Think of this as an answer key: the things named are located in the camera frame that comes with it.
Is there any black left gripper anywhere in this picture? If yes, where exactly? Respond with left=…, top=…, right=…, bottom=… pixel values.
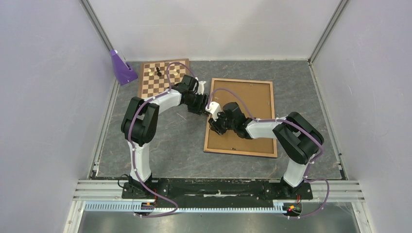
left=185, top=92, right=209, bottom=117

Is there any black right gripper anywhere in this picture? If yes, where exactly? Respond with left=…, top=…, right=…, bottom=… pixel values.
left=209, top=109, right=236, bottom=134

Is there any wooden picture frame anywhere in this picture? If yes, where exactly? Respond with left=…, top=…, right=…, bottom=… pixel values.
left=203, top=78, right=278, bottom=159

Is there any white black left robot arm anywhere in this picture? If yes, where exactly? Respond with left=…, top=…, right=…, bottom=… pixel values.
left=120, top=75, right=208, bottom=198

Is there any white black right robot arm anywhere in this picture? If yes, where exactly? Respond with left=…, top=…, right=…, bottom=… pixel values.
left=206, top=101, right=324, bottom=198

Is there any black chess piece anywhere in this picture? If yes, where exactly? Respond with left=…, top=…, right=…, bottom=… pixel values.
left=156, top=67, right=162, bottom=77

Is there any wooden chessboard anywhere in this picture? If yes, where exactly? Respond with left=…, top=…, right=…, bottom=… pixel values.
left=137, top=58, right=190, bottom=99

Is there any purple wedge stand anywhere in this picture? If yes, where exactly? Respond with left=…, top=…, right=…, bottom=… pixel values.
left=110, top=50, right=138, bottom=85

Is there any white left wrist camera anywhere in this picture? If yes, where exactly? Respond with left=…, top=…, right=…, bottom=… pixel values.
left=197, top=81, right=206, bottom=95

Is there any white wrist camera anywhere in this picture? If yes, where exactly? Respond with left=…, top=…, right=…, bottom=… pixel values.
left=205, top=101, right=222, bottom=121
left=197, top=81, right=206, bottom=95

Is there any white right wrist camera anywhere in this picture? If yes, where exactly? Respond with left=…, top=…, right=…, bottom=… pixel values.
left=205, top=101, right=222, bottom=121

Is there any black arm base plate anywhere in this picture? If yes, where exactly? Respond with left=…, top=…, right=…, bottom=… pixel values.
left=122, top=178, right=313, bottom=200

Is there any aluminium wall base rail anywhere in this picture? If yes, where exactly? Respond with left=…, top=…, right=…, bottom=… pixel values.
left=87, top=81, right=120, bottom=179

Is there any slotted cable duct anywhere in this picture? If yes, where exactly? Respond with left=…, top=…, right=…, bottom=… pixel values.
left=84, top=200, right=303, bottom=214

